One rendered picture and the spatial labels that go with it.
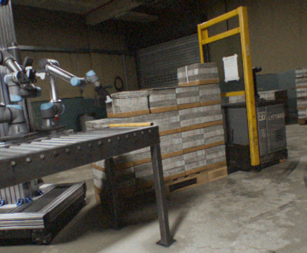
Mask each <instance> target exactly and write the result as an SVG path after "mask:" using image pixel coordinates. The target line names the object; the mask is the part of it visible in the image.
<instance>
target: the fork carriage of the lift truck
mask: <svg viewBox="0 0 307 253"><path fill-rule="evenodd" d="M223 145H225V155H226V166H231V165H233V166H237V168H240V169H249V168H250V167H249V159H248V146H247V143H237V142H225V144H223Z"/></svg>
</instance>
